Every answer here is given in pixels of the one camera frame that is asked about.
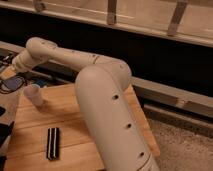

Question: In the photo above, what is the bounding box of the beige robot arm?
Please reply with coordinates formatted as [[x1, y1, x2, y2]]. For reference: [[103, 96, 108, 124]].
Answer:
[[12, 37, 160, 171]]

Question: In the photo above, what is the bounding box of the wooden board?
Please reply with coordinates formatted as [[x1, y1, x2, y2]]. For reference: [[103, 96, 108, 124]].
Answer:
[[3, 83, 161, 171]]

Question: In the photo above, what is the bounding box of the black object at left edge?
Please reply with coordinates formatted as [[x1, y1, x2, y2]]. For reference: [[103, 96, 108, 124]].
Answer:
[[0, 106, 14, 171]]

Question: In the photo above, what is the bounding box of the metal window rail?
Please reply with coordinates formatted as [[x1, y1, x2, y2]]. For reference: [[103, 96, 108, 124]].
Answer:
[[0, 0, 213, 48]]

